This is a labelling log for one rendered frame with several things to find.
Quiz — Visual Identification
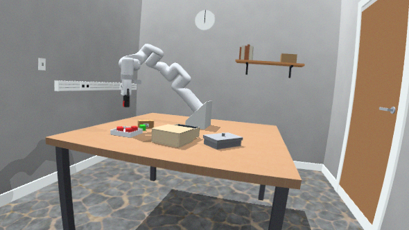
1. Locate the brown cardboard box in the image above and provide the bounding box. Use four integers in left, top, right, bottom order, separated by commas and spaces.
137, 120, 154, 128

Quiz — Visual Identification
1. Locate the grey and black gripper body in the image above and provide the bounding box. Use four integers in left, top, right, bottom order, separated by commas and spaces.
121, 79, 132, 96

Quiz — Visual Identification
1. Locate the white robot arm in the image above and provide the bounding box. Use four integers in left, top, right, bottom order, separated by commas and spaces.
119, 44, 203, 113

